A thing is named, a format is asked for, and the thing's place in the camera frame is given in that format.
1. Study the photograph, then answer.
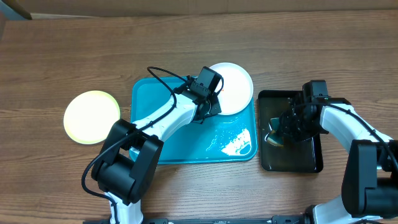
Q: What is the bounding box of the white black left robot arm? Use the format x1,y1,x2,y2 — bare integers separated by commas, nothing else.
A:
84,84,221,223

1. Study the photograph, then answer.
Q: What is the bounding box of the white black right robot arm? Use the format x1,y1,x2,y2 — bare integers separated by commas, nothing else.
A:
267,95,397,224

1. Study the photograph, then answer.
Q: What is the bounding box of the white plate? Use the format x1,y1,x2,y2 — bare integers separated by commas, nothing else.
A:
210,62,254,115

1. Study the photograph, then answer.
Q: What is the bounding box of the black water tray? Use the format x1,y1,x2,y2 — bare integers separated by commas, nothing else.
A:
258,90,323,173

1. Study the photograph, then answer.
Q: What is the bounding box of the teal plastic tray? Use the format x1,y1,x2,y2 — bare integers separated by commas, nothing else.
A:
131,78,258,164

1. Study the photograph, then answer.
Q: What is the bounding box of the yellow plate with sauce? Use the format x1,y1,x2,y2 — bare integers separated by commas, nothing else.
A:
63,90,121,144

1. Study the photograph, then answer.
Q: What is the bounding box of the green yellow sponge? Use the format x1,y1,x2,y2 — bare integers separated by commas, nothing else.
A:
265,118,284,147

